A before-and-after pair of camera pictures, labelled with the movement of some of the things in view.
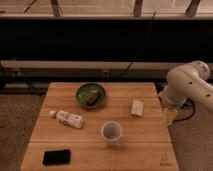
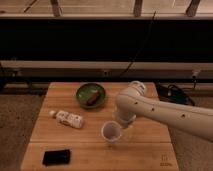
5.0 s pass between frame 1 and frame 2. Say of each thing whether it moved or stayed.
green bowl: stayed
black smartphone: stayed
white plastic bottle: stayed
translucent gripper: moved
